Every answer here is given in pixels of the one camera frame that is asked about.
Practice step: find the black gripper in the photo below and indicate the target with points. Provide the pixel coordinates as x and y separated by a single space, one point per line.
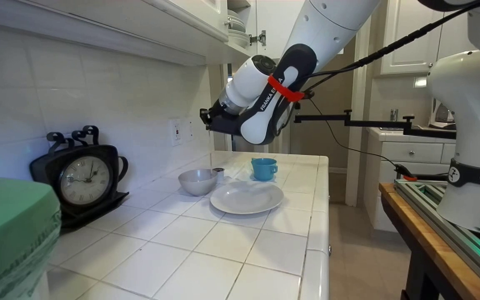
225 127

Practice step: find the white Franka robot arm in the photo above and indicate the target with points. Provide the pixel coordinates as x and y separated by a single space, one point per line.
328 34

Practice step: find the grey ceramic bowl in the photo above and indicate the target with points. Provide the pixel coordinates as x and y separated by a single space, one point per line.
197 182

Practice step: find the white round plate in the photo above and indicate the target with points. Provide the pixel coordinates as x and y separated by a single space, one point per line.
245 199

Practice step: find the black framed table clock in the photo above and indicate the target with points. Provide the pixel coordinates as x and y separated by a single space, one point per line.
83 180

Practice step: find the red and black clamp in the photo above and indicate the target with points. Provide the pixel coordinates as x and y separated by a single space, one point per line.
405 172

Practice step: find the white cabinet drawer front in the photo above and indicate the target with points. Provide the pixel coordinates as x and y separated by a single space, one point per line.
412 152

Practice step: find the white background upper cabinet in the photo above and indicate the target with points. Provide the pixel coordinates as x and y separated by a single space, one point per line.
412 39

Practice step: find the chrome sink faucet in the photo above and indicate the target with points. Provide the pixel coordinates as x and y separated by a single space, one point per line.
442 114

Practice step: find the wooden work table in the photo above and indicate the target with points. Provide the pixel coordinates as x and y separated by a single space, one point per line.
433 250

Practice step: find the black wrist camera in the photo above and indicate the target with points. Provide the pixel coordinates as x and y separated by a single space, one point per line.
208 115

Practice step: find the white wall power outlet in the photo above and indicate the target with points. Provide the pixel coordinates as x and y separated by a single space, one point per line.
177 132

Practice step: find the white upper wall cabinet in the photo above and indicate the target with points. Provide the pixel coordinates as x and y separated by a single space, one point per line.
140 22

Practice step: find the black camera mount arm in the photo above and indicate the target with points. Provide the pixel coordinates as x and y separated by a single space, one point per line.
373 124

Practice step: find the metal rail base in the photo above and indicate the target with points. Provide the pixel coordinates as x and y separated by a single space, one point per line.
462 239

